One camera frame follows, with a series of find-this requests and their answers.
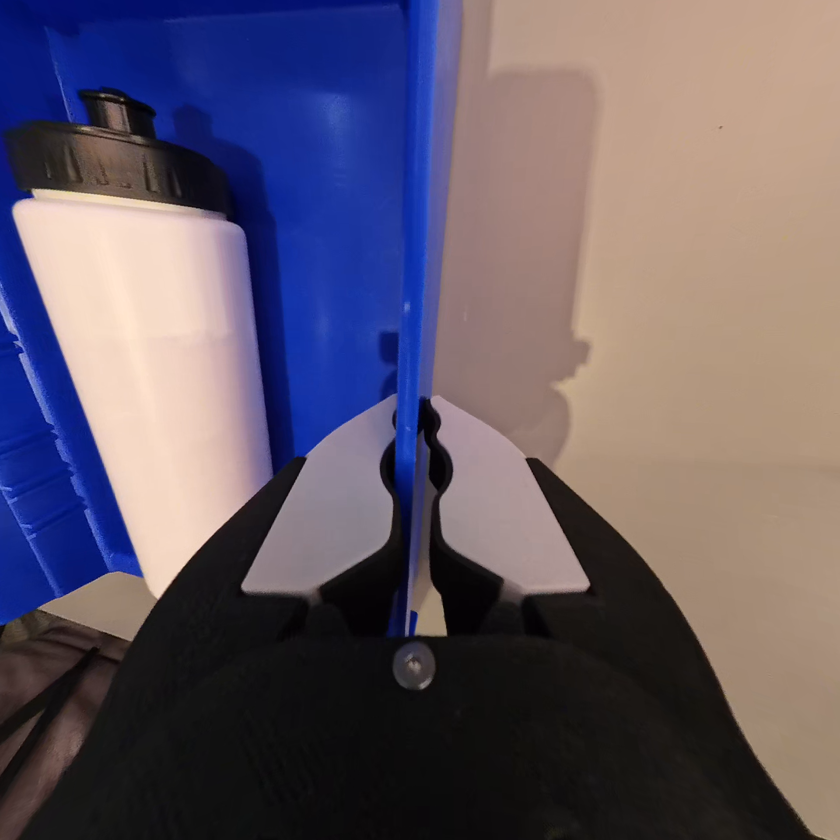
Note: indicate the blue plastic bin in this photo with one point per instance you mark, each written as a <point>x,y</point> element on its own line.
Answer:
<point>328,197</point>

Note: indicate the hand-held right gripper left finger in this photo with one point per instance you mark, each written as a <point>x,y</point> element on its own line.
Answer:
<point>328,525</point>

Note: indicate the white plastic bottle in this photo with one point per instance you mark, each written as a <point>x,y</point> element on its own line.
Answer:
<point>151,361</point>

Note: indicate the black bottle lid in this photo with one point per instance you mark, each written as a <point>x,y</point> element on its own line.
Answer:
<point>118,164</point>

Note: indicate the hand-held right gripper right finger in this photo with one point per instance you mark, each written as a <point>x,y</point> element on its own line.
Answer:
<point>505,525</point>

